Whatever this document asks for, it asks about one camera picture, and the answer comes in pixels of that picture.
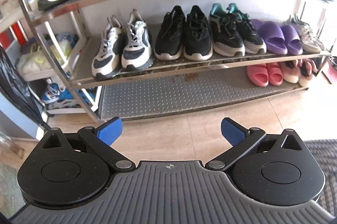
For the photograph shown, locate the pink fluffy slipper right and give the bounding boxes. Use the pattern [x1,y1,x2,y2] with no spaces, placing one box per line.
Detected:
[298,59,318,88]

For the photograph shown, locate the pink fluffy slipper left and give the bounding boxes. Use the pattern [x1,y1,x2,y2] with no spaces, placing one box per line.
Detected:
[279,60,300,83]

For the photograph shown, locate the pink fluffy slipper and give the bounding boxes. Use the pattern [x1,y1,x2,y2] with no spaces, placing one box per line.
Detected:
[298,59,318,88]
[279,60,300,83]

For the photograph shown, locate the pink bathroom scale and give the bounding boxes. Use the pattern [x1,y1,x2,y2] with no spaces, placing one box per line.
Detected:
[322,62,337,84]

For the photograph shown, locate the blue items behind rack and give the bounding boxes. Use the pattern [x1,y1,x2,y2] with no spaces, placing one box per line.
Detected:
[18,0,101,119]

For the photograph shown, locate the metal perforated shoe rack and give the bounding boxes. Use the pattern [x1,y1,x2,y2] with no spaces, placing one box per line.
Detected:
[18,0,330,121]

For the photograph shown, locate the white storage shelf unit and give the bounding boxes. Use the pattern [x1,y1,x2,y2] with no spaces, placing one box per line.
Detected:
[14,13,102,115]

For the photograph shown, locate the grey white running sneaker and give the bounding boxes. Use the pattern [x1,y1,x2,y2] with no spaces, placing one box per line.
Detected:
[285,14,322,54]

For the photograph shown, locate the purple slide slipper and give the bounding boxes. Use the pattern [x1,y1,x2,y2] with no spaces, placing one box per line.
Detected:
[281,24,303,55]
[251,19,288,55]

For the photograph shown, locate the black teal running sneaker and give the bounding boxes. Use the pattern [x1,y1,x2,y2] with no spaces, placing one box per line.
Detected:
[227,3,267,54]

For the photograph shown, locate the pink slide slipper right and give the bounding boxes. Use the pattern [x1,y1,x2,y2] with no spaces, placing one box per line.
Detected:
[266,62,283,86]

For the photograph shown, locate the pink slide slipper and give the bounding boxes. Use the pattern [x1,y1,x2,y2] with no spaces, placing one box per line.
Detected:
[266,62,283,86]
[247,64,269,87]

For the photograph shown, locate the pink slide slipper left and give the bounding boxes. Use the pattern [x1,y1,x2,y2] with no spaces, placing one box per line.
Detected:
[247,64,269,87]

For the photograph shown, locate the grey doormat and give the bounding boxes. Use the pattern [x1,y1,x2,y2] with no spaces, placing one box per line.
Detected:
[302,138,337,218]

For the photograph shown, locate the black sneaker white sole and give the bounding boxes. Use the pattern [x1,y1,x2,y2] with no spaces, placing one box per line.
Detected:
[154,5,186,61]

